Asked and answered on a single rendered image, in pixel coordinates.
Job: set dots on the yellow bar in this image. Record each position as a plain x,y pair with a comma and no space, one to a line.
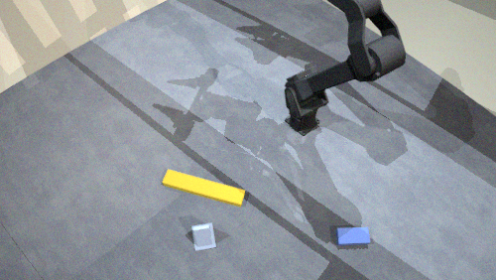
204,188

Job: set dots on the blue rectangular block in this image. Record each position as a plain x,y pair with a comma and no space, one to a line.
352,236

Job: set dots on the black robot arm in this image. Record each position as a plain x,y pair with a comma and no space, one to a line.
306,91

